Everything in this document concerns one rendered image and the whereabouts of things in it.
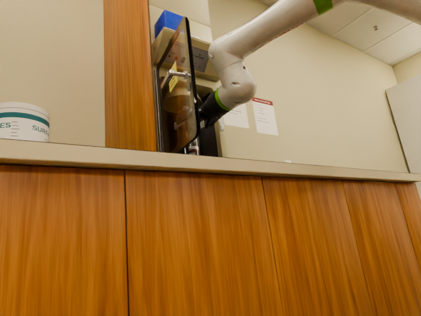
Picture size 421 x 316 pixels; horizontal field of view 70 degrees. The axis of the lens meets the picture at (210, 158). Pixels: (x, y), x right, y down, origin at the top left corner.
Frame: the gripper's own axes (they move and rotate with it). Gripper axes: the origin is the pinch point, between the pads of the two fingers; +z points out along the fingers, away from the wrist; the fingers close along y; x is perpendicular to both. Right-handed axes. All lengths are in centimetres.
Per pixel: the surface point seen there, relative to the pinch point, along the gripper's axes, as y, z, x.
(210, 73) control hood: -7.4, -10.5, -22.0
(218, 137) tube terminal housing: -12.5, -4.1, 5.3
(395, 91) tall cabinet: -293, 19, -93
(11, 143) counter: 64, -35, 27
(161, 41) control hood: 18.0, -14.6, -26.5
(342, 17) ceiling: -194, 9, -145
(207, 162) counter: 18.6, -36.0, 28.2
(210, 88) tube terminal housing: -9.3, -6.8, -17.0
